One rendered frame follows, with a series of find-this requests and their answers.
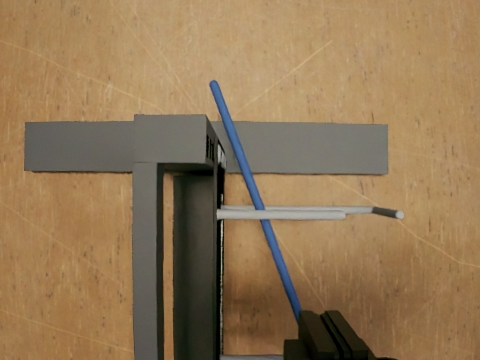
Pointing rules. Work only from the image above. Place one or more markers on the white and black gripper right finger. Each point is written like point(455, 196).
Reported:
point(349, 345)

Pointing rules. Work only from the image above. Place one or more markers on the black metal patch panel rack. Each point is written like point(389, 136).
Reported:
point(153, 143)

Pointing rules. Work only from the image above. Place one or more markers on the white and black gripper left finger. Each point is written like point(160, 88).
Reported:
point(314, 341)

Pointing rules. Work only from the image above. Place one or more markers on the blue cable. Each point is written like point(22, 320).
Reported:
point(256, 199)

